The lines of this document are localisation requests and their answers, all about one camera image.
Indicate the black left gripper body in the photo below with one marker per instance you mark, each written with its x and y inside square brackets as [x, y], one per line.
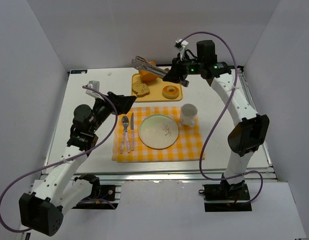
[114, 102]

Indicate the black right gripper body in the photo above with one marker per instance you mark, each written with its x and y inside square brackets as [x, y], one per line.
[176, 71]

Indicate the metal serving tongs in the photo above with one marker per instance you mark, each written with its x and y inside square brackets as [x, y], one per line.
[140, 63]

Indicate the sliced toast bread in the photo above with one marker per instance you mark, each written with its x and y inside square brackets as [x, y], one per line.
[140, 89]

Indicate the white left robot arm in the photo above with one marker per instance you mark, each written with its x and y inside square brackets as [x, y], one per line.
[44, 209]

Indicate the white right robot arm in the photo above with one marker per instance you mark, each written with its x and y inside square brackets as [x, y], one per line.
[250, 128]

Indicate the orange bread loaf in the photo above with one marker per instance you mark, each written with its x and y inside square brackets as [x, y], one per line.
[147, 77]

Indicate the glazed donut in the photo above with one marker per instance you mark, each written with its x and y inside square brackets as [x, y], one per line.
[170, 92]

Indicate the silver fork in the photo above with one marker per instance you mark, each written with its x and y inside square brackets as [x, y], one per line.
[127, 137]

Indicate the yellow serving tray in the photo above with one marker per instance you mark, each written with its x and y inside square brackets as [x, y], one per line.
[155, 94]

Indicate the silver table knife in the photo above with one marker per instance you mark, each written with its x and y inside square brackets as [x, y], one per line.
[132, 132]

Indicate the white mug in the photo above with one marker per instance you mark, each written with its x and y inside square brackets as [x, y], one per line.
[188, 114]

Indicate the yellow checkered placemat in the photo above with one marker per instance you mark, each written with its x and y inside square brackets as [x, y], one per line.
[187, 147]

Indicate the pale green round plate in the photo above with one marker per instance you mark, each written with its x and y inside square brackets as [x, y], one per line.
[158, 131]

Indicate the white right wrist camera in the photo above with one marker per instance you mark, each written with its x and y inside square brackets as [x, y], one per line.
[182, 46]

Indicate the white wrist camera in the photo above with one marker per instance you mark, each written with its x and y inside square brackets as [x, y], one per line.
[93, 87]
[182, 46]

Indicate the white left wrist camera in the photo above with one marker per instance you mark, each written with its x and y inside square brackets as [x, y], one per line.
[93, 87]

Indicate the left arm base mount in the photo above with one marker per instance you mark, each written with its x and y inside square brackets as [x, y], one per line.
[102, 196]

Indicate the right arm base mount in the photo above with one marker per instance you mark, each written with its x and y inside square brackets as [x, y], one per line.
[225, 197]

